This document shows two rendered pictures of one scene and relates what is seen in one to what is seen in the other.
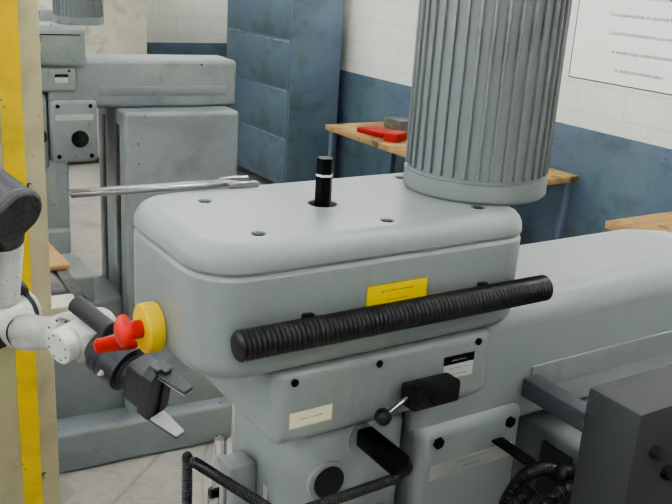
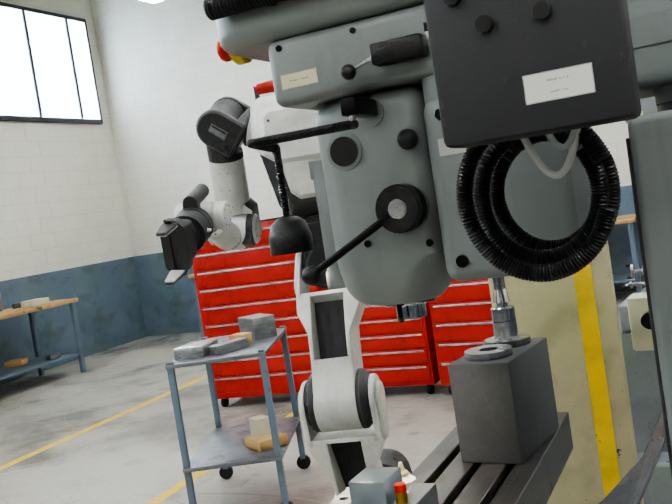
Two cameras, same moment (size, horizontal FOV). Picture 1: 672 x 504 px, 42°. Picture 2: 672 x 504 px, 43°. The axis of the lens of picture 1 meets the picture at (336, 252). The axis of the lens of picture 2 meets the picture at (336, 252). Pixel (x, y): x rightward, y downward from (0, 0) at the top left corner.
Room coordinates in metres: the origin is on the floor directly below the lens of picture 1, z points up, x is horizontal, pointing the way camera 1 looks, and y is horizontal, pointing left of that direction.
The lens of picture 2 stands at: (0.26, -1.07, 1.47)
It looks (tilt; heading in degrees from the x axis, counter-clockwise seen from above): 3 degrees down; 58
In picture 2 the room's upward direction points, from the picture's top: 9 degrees counter-clockwise
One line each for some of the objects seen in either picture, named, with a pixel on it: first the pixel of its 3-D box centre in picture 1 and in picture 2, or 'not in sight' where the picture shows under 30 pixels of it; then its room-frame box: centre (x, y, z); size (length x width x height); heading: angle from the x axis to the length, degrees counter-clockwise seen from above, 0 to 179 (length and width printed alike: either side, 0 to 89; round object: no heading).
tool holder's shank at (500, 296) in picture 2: (220, 464); (498, 278); (1.41, 0.19, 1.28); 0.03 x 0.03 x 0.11
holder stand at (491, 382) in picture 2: not in sight; (504, 394); (1.36, 0.17, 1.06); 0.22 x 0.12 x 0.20; 26
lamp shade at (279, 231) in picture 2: not in sight; (289, 234); (0.95, 0.17, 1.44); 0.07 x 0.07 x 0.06
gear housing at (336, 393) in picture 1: (341, 349); (399, 59); (1.09, -0.02, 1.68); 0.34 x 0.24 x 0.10; 123
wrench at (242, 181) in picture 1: (165, 186); not in sight; (1.08, 0.22, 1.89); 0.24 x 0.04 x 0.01; 121
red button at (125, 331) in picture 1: (129, 330); (228, 49); (0.92, 0.23, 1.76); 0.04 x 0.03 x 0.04; 33
